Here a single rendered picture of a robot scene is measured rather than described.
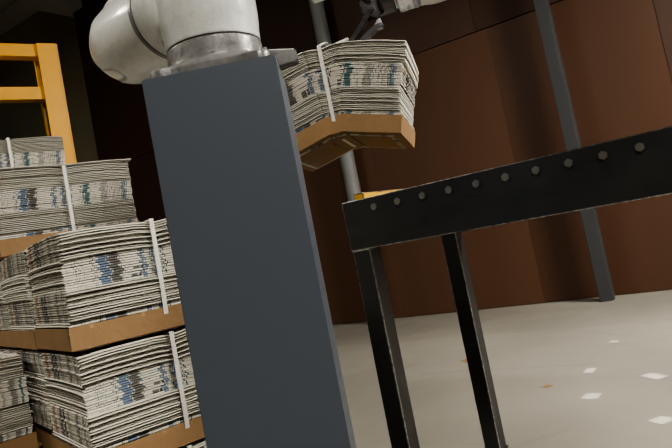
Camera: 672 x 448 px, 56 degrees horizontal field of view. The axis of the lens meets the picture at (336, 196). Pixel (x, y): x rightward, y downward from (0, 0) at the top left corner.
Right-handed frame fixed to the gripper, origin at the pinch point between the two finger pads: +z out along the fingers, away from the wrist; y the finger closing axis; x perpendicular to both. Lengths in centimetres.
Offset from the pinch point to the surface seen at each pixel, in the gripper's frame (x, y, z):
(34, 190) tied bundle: -18, 24, 84
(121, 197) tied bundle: 0, 29, 71
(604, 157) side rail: -35, 58, -51
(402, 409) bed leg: -13, 100, 4
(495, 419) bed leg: 34, 120, -12
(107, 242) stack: -54, 48, 43
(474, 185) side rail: -25, 55, -26
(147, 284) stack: -49, 58, 40
